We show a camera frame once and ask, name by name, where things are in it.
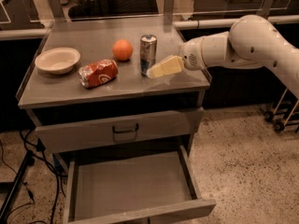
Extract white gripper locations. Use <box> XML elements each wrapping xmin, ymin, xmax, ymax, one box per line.
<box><xmin>147</xmin><ymin>37</ymin><xmax>206</xmax><ymax>78</ymax></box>

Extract silver blue redbull can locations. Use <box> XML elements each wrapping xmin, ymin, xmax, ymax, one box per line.
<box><xmin>140</xmin><ymin>35</ymin><xmax>157</xmax><ymax>77</ymax></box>

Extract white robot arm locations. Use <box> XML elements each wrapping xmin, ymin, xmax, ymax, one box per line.
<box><xmin>147</xmin><ymin>15</ymin><xmax>299</xmax><ymax>98</ymax></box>

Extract closed upper drawer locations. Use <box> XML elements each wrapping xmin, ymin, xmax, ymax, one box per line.
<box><xmin>36</xmin><ymin>107</ymin><xmax>204</xmax><ymax>153</ymax></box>

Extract grey drawer cabinet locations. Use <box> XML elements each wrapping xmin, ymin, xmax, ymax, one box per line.
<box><xmin>15</xmin><ymin>15</ymin><xmax>217</xmax><ymax>224</ymax></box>

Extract crushed red soda can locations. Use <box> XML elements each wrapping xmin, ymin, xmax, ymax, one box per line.
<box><xmin>78</xmin><ymin>59</ymin><xmax>119</xmax><ymax>89</ymax></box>

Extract open middle drawer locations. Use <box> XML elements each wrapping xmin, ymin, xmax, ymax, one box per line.
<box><xmin>63</xmin><ymin>146</ymin><xmax>216</xmax><ymax>224</ymax></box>

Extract orange fruit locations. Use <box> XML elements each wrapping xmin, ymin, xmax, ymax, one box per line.
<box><xmin>112</xmin><ymin>39</ymin><xmax>133</xmax><ymax>61</ymax></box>

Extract white bowl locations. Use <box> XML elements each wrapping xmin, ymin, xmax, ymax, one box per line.
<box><xmin>35</xmin><ymin>48</ymin><xmax>80</xmax><ymax>75</ymax></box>

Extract black tripod leg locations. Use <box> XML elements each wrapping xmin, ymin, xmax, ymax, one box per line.
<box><xmin>0</xmin><ymin>151</ymin><xmax>33</xmax><ymax>224</ymax></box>

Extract white horizontal rail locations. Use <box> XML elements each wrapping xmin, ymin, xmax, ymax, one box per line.
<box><xmin>173</xmin><ymin>15</ymin><xmax>299</xmax><ymax>30</ymax></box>

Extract grey metal post middle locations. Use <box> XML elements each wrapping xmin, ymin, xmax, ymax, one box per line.
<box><xmin>164</xmin><ymin>0</ymin><xmax>175</xmax><ymax>25</ymax></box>

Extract grey metal post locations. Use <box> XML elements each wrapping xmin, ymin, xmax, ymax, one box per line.
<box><xmin>48</xmin><ymin>0</ymin><xmax>65</xmax><ymax>22</ymax></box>
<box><xmin>256</xmin><ymin>0</ymin><xmax>274</xmax><ymax>19</ymax></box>
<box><xmin>164</xmin><ymin>0</ymin><xmax>175</xmax><ymax>25</ymax></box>

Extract black drawer handle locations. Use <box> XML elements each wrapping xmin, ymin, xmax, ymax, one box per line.
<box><xmin>112</xmin><ymin>123</ymin><xmax>139</xmax><ymax>134</ymax></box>

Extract grey metal post right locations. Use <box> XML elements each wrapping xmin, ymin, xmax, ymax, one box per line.
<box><xmin>256</xmin><ymin>0</ymin><xmax>274</xmax><ymax>19</ymax></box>

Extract wheeled cart frame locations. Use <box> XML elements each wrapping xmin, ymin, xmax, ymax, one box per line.
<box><xmin>261</xmin><ymin>89</ymin><xmax>299</xmax><ymax>133</ymax></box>

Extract grey metal post left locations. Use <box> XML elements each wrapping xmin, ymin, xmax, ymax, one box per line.
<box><xmin>48</xmin><ymin>0</ymin><xmax>65</xmax><ymax>22</ymax></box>

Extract black floor cables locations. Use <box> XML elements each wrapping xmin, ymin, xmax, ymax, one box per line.
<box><xmin>0</xmin><ymin>129</ymin><xmax>67</xmax><ymax>224</ymax></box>

